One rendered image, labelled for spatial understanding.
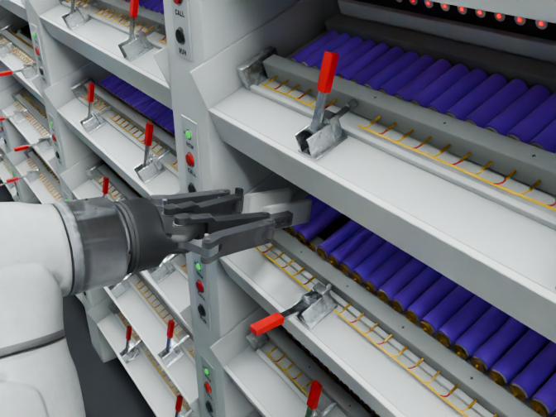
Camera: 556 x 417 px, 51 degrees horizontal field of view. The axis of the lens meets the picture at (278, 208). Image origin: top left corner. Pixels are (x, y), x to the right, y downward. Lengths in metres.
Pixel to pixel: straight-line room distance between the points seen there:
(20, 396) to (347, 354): 0.30
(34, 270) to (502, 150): 0.39
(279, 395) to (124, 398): 0.85
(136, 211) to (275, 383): 0.36
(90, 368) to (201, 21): 1.24
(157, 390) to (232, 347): 0.56
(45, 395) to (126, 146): 0.63
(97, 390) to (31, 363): 1.14
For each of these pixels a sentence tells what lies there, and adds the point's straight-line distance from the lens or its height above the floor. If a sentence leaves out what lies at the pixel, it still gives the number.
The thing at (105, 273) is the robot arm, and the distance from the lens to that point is 0.57.
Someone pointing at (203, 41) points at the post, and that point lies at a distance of 0.67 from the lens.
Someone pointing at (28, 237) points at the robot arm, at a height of 0.89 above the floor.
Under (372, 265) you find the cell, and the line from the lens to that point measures 0.66.
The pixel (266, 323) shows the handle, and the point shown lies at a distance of 0.61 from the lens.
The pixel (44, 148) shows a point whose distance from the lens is 1.68.
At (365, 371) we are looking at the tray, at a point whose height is 0.74.
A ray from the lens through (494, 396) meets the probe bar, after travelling 0.55.
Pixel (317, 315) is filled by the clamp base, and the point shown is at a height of 0.75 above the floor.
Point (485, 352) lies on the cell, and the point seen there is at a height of 0.79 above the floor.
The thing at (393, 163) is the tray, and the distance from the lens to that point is 0.51.
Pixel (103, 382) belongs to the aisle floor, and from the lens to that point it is 1.69.
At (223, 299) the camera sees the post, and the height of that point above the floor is 0.65.
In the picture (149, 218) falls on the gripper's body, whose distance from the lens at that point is 0.59.
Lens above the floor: 1.15
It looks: 28 degrees down
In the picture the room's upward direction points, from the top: straight up
